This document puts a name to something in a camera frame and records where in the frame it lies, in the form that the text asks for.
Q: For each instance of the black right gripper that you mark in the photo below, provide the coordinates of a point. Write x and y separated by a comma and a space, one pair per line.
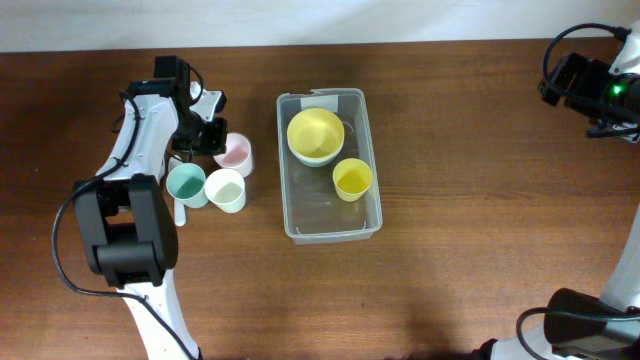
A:
590, 74

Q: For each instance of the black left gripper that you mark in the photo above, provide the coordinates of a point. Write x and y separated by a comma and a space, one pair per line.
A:
212, 142

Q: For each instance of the pink plastic cup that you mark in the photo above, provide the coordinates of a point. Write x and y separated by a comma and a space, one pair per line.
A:
238, 155

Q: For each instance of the green plastic cup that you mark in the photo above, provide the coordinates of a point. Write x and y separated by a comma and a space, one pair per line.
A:
185, 183

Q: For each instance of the white plastic cup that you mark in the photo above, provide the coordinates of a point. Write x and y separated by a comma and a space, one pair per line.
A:
226, 189

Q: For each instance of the yellow plastic bowl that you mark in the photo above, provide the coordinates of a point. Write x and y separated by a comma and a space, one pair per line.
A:
315, 132

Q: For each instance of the yellow plastic cup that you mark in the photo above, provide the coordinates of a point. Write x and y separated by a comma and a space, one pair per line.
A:
352, 178

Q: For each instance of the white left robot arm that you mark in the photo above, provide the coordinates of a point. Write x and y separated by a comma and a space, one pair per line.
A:
129, 236

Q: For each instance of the clear plastic container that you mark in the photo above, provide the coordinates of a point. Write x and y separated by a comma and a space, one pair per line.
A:
313, 212

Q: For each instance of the white plastic spoon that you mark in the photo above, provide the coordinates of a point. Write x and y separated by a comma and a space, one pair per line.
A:
179, 212

